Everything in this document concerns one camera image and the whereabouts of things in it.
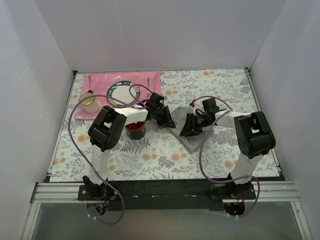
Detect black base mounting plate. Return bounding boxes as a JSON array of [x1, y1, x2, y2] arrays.
[[77, 179, 256, 211]]

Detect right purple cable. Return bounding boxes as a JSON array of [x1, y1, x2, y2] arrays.
[[192, 96, 261, 219]]

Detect dark jar red lid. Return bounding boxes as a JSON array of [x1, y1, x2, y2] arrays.
[[125, 122, 146, 140]]

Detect silver fork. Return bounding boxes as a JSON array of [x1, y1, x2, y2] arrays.
[[147, 77, 152, 98]]

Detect pink placemat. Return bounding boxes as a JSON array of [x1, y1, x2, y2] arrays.
[[81, 71, 161, 109]]

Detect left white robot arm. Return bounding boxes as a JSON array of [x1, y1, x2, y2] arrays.
[[83, 92, 176, 200]]

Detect silver spoon on placemat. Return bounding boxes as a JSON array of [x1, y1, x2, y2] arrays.
[[88, 75, 93, 94]]

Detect grey cloth napkin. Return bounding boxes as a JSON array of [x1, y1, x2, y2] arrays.
[[168, 106, 213, 153]]

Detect cream enamel mug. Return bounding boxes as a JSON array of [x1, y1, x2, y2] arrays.
[[79, 92, 99, 114]]

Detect aluminium frame rail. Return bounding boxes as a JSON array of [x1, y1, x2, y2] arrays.
[[30, 181, 312, 240]]

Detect white plate patterned rim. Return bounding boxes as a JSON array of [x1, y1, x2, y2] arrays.
[[106, 81, 141, 108]]

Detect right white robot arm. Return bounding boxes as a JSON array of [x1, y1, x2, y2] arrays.
[[179, 96, 276, 199]]

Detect floral tablecloth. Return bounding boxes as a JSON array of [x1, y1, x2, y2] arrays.
[[49, 69, 280, 183]]

